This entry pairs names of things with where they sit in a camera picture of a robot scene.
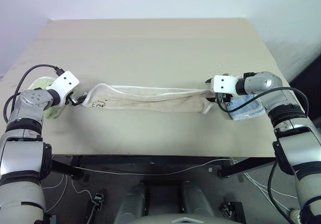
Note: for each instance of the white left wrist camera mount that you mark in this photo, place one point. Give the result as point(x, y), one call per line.
point(65, 83)

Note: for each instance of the light green towel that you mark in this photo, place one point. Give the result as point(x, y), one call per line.
point(41, 83)

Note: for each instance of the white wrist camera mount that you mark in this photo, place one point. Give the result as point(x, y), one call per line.
point(224, 83)
point(65, 83)

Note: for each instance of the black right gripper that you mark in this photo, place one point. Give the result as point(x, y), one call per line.
point(223, 97)

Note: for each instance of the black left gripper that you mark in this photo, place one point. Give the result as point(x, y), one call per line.
point(71, 99)

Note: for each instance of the grey robot leg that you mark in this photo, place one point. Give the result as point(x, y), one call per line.
point(196, 200)
point(131, 201)

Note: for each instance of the black table frame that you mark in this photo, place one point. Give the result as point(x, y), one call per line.
point(150, 161)

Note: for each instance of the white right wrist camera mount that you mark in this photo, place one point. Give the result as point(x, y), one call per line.
point(224, 83)

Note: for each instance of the beige towel with white trim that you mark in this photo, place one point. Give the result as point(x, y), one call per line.
point(150, 99)

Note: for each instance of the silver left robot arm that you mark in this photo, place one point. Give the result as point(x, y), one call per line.
point(23, 156)

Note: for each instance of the grey right robot leg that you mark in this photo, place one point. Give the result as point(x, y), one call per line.
point(196, 200)

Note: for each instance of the light blue towel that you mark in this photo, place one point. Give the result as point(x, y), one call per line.
point(247, 108)

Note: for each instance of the grey left robot leg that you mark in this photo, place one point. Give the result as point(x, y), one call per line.
point(131, 201)

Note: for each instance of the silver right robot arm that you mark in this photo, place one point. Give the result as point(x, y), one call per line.
point(293, 138)

